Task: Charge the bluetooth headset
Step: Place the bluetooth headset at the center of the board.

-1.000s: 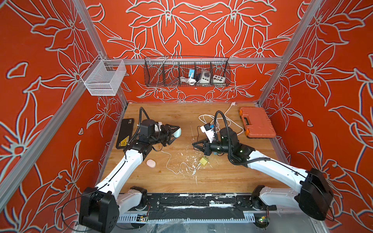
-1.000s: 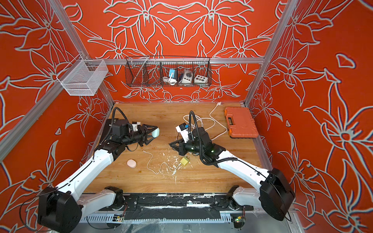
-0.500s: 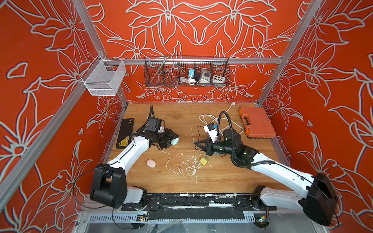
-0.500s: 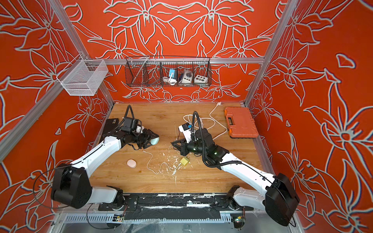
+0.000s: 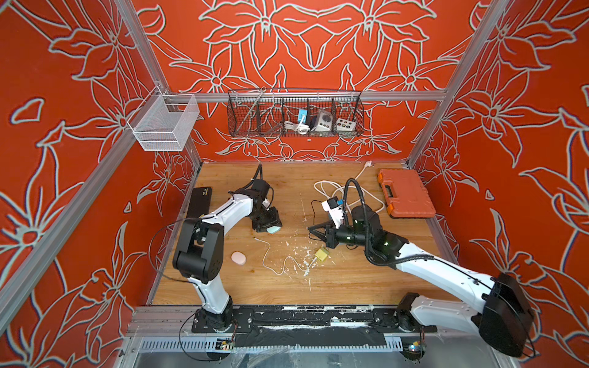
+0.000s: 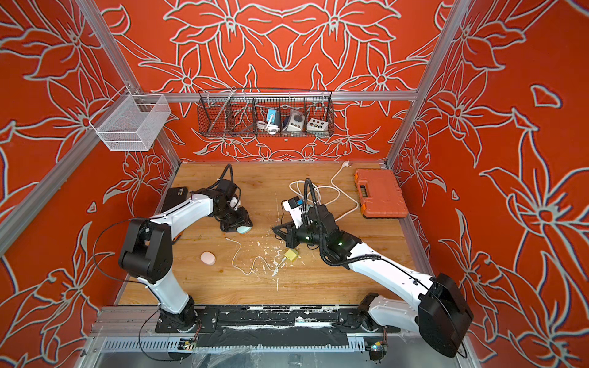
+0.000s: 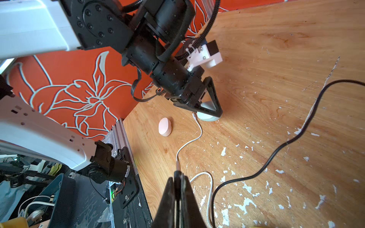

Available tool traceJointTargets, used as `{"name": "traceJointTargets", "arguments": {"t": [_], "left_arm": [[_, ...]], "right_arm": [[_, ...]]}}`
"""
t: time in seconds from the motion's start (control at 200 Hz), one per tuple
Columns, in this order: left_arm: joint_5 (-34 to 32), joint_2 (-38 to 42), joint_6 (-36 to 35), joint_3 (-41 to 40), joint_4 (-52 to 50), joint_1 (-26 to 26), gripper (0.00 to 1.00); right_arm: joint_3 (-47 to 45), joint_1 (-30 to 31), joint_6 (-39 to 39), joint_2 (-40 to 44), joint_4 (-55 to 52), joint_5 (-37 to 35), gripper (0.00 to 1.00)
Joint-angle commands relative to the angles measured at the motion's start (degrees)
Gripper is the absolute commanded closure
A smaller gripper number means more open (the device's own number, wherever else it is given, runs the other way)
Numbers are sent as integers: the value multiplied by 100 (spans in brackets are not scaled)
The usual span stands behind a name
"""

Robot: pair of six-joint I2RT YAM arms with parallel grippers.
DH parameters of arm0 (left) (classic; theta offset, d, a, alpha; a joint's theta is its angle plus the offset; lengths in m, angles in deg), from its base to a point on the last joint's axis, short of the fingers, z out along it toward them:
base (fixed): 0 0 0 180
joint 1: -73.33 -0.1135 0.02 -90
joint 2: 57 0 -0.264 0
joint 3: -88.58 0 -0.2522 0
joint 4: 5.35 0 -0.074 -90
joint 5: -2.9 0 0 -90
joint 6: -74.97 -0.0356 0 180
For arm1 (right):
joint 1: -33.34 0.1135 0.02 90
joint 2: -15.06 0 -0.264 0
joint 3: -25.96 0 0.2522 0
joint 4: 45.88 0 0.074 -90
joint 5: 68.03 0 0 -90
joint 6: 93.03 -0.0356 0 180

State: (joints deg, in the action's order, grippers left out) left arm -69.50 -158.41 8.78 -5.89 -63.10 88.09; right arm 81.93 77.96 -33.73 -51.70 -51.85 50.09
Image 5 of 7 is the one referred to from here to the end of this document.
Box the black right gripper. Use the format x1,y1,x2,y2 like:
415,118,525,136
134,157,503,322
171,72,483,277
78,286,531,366
308,220,372,251

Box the yellow plug adapter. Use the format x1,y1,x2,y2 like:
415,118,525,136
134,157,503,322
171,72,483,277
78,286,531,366
314,247,330,262

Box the thin white cable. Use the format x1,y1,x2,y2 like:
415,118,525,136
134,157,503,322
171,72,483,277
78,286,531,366
254,236,318,277

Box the white bluetooth headset case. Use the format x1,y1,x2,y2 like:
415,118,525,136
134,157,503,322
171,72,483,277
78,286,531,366
266,225,282,234

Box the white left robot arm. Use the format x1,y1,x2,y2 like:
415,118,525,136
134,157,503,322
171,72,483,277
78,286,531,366
173,179,282,332

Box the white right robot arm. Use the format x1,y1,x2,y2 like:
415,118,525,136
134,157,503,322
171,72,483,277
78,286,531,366
308,206,535,357

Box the pink oval earbud case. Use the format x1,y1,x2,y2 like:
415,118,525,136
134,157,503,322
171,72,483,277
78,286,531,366
231,251,247,266

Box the black flat tool case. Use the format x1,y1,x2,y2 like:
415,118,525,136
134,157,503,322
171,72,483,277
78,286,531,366
187,186,213,219

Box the orange plastic tool case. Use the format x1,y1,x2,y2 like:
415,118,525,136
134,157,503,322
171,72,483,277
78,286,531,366
377,169,437,219

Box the white power strip in basket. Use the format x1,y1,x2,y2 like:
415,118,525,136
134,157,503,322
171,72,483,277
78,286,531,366
312,110,333,133

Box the white socket cube in basket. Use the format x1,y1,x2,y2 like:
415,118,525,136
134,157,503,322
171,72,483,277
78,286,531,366
335,118,357,135

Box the blue box in basket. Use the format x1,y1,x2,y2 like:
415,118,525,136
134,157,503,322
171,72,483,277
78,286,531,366
297,109,308,124

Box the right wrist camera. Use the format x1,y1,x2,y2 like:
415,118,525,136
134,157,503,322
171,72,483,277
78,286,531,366
321,196,344,228

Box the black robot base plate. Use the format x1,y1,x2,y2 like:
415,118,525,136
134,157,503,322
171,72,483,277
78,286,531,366
190,304,438,348

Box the black wire wall basket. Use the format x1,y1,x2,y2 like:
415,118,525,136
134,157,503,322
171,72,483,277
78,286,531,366
227,87,364,138

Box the clear plastic wall bin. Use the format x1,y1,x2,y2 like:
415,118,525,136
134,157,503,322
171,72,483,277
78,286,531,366
130,95,200,152

